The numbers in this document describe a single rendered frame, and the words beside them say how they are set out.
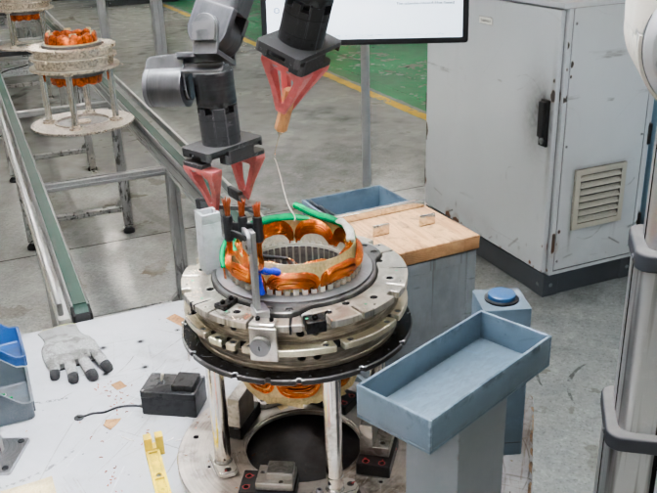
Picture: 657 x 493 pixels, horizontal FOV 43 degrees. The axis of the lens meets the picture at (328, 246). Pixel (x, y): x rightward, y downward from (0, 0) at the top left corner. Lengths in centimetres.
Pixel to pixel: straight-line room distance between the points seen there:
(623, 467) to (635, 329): 20
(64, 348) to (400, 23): 112
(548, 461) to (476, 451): 160
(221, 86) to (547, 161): 235
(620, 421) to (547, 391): 178
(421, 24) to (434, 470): 133
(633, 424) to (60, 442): 88
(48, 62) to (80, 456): 205
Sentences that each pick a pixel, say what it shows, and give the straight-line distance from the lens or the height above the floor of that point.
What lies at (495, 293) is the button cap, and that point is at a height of 104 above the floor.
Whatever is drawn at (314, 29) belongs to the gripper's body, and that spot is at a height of 144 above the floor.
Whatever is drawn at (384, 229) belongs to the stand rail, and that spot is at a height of 108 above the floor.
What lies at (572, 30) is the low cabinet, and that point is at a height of 110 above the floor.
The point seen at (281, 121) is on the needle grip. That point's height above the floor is 131.
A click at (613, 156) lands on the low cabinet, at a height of 58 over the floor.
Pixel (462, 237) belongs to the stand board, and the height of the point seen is 106.
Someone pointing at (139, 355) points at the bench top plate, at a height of 78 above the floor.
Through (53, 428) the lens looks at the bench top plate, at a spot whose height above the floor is 78.
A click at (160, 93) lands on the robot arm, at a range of 119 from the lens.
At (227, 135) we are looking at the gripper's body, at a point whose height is 128.
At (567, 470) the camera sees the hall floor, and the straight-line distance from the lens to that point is 262.
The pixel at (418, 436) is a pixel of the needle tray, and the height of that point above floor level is 104.
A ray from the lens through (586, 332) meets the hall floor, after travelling 336.
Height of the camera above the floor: 158
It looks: 23 degrees down
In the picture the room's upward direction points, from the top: 2 degrees counter-clockwise
